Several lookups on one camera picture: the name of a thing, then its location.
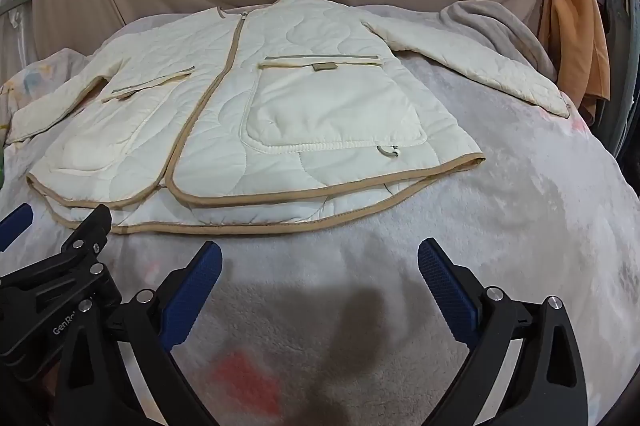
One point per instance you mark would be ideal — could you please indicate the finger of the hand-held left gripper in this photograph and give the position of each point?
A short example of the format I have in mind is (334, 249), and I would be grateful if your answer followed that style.
(90, 231)
(15, 223)

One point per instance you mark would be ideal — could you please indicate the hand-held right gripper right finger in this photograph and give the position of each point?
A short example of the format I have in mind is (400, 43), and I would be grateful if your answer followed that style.
(445, 291)

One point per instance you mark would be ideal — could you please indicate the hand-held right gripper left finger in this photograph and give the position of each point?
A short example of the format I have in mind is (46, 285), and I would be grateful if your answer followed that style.
(195, 291)

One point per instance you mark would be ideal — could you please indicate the cream quilted jacket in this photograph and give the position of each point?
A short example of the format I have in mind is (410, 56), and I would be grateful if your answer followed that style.
(280, 116)

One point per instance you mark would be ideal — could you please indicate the dark hanging clothes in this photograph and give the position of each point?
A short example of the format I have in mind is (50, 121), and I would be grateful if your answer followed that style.
(624, 56)

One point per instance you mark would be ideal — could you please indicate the grey floral blanket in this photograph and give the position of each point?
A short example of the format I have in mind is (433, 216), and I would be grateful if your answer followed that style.
(500, 226)

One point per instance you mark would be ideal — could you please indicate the grey fleece cloth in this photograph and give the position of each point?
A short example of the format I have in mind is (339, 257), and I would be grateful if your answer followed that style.
(495, 29)

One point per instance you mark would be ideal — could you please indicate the orange hanging garment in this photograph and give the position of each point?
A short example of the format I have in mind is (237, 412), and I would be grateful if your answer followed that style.
(575, 36)

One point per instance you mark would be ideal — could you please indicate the white metal rail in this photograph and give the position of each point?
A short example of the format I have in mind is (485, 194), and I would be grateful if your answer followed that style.
(14, 4)

